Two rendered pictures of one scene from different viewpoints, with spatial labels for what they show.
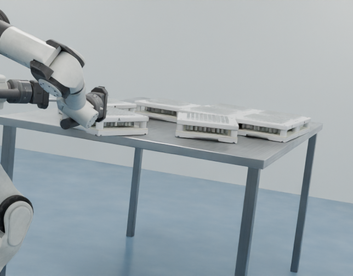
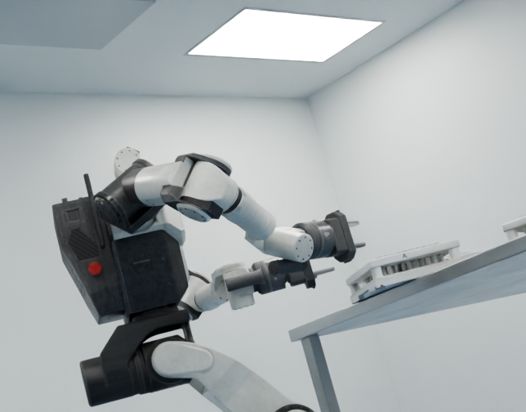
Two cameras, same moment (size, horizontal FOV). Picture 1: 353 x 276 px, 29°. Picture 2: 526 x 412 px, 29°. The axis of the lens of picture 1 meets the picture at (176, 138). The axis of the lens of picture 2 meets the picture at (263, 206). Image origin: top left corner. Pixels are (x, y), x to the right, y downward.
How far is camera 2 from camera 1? 1.11 m
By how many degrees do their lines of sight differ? 38
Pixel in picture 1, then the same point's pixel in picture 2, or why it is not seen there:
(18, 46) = (148, 181)
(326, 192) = not seen: outside the picture
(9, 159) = (322, 384)
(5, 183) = (265, 391)
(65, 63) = (197, 173)
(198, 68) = not seen: outside the picture
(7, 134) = (309, 350)
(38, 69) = (167, 194)
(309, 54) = not seen: outside the picture
